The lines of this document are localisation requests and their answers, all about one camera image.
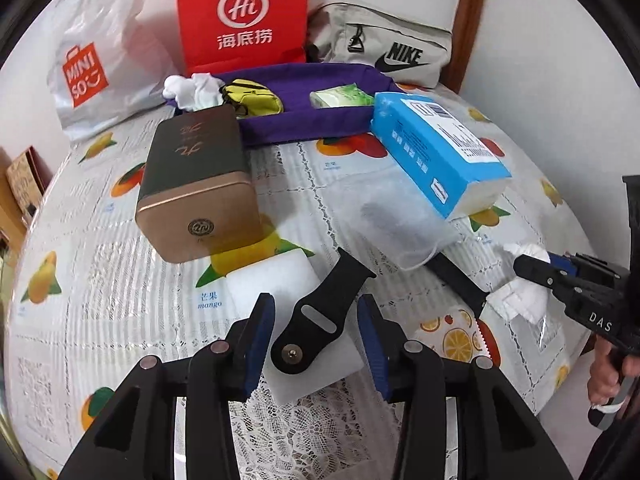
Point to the white plastic shopping bag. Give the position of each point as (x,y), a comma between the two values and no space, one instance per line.
(100,20)

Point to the white socks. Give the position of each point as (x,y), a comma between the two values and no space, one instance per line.
(192,92)

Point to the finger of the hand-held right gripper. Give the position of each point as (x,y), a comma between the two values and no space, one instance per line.
(535,270)
(565,264)

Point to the grey waist bag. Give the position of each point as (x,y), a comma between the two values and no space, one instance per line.
(330,35)

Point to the green tissue pack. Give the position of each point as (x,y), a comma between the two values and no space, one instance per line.
(345,97)

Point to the white tissue wad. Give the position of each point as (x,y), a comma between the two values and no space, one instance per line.
(520,300)

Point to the purple fabric tray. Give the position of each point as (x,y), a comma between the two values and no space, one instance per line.
(300,125)

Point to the brown wooden door frame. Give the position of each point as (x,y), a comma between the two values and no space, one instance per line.
(470,10)

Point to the clear plastic bag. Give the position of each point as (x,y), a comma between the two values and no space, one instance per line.
(395,220)

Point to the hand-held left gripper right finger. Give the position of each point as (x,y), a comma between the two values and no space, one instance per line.
(375,345)

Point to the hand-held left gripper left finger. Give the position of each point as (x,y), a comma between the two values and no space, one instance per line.
(260,340)

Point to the person's right hand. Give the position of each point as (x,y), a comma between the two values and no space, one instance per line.
(602,375)

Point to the blue tissue pack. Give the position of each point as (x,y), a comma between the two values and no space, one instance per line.
(425,160)

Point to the patterned picture book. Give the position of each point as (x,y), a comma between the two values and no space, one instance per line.
(25,175)

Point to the fruit print mask packet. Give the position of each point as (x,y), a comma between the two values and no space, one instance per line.
(450,340)

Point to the yellow pouch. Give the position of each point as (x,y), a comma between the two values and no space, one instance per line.
(255,97)

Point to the dark green gold tin box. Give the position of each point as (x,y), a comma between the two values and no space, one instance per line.
(195,185)

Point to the white sponge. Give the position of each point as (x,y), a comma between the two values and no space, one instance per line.
(265,275)

